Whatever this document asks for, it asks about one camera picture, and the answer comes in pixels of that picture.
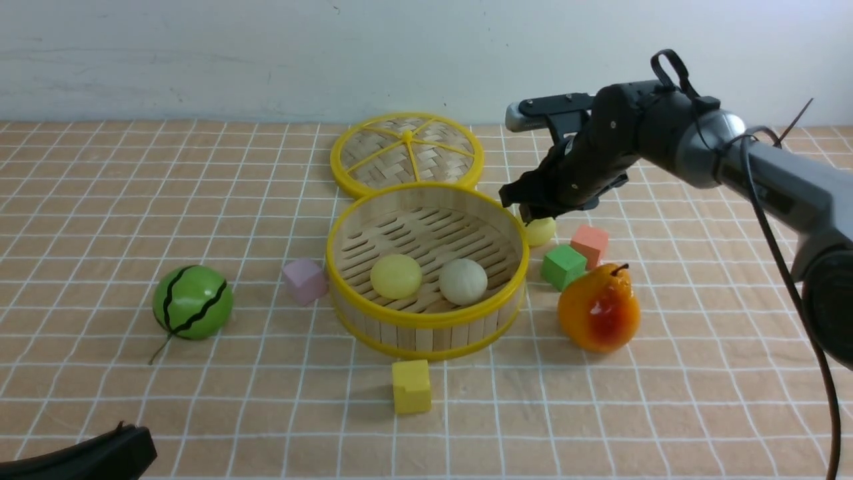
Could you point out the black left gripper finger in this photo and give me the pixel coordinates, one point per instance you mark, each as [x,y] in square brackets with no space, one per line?
[124,452]

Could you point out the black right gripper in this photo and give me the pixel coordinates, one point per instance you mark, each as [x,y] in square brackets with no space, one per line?
[645,119]

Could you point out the yellow bun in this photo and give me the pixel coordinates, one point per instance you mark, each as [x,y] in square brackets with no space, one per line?
[540,232]
[396,276]

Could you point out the white bun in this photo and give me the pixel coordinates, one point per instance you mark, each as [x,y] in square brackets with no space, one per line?
[462,281]

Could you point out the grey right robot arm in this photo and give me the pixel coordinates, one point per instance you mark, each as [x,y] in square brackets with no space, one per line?
[811,198]

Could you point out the bamboo steamer tray yellow rim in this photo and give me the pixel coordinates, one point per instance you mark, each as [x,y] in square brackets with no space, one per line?
[432,223]

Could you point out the green cube block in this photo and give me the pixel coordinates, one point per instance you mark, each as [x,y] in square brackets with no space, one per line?
[562,265]

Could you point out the pink cube block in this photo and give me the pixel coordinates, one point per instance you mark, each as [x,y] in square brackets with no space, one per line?
[590,242]

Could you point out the orange toy pear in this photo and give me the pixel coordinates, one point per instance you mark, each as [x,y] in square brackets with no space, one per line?
[599,311]

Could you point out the green toy watermelon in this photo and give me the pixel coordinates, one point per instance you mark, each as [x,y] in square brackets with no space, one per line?
[191,302]

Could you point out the yellow notched block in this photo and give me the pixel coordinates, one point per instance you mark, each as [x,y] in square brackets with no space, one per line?
[412,392]

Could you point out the purple cube block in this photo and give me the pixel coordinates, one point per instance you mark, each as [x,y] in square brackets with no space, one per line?
[305,281]

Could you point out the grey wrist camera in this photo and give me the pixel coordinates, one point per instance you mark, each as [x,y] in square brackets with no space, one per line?
[562,115]

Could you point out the woven steamer lid yellow frame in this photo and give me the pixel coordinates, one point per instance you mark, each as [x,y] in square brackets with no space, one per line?
[405,147]

